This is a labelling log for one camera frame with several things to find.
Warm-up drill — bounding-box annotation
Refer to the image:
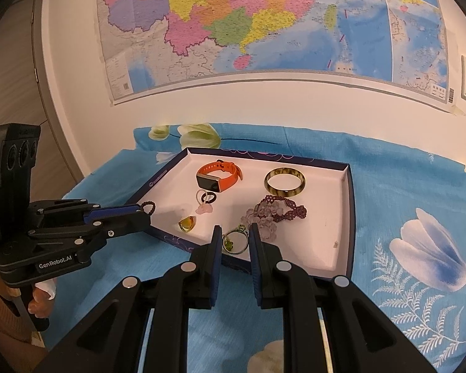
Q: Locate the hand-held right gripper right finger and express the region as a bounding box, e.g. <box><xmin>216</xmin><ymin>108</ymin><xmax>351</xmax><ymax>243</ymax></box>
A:
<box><xmin>249</xmin><ymin>223</ymin><xmax>438</xmax><ymax>373</ymax></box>

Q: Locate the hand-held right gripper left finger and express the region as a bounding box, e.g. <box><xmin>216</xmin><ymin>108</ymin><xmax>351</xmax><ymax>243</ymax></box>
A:
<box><xmin>33</xmin><ymin>224</ymin><xmax>223</xmax><ymax>373</ymax></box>

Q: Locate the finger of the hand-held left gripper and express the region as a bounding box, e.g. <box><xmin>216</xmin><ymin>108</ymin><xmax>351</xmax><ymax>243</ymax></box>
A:
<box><xmin>28</xmin><ymin>210</ymin><xmax>153</xmax><ymax>258</ymax></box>
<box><xmin>35</xmin><ymin>200</ymin><xmax>141</xmax><ymax>224</ymax></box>

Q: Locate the green stone ring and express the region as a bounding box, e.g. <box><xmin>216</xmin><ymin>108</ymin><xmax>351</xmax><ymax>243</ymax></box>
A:
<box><xmin>222</xmin><ymin>224</ymin><xmax>251</xmax><ymax>256</ymax></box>

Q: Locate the white box with navy rim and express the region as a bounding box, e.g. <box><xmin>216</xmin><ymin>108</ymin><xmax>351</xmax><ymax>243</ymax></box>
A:
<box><xmin>124</xmin><ymin>147</ymin><xmax>354</xmax><ymax>279</ymax></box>

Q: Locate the person's left forearm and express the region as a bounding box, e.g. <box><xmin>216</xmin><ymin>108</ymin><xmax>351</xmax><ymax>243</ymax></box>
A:
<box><xmin>0</xmin><ymin>274</ymin><xmax>49</xmax><ymax>373</ymax></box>

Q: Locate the person's left hand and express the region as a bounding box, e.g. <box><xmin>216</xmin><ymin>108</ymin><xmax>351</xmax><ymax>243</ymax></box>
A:
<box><xmin>28</xmin><ymin>279</ymin><xmax>57</xmax><ymax>318</ymax></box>

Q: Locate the yellow-green mottled bangle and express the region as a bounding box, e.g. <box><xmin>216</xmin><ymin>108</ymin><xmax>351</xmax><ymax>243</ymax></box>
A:
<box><xmin>264</xmin><ymin>167</ymin><xmax>306</xmax><ymax>197</ymax></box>

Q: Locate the orange smart band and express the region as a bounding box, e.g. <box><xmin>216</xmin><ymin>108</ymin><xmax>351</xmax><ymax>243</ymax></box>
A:
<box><xmin>196</xmin><ymin>159</ymin><xmax>244</xmax><ymax>193</ymax></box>

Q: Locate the blue floral cloth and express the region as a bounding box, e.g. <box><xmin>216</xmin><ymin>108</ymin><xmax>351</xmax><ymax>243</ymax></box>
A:
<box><xmin>35</xmin><ymin>123</ymin><xmax>466</xmax><ymax>373</ymax></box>

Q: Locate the clear crystal bead bracelet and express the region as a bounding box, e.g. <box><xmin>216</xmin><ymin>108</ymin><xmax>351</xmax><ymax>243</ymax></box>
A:
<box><xmin>241</xmin><ymin>208</ymin><xmax>282</xmax><ymax>242</ymax></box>

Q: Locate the yellow gem ring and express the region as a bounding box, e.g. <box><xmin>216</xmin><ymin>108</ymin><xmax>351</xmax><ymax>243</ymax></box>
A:
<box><xmin>179</xmin><ymin>215</ymin><xmax>198</xmax><ymax>234</ymax></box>

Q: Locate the black ring with pink charm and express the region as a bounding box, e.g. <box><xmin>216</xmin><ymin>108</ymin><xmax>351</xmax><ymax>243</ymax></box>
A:
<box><xmin>195</xmin><ymin>190</ymin><xmax>218</xmax><ymax>214</ymax></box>

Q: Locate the purple beaded bracelet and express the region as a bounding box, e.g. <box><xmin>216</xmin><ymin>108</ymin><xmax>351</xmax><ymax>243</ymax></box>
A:
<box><xmin>256</xmin><ymin>195</ymin><xmax>308</xmax><ymax>222</ymax></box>

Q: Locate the grey door with frame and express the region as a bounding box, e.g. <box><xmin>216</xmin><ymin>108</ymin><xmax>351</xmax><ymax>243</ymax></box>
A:
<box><xmin>0</xmin><ymin>0</ymin><xmax>87</xmax><ymax>187</ymax></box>

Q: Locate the colourful wall map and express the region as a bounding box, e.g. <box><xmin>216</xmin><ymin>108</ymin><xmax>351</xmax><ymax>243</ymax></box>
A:
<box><xmin>96</xmin><ymin>0</ymin><xmax>466</xmax><ymax>118</ymax></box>

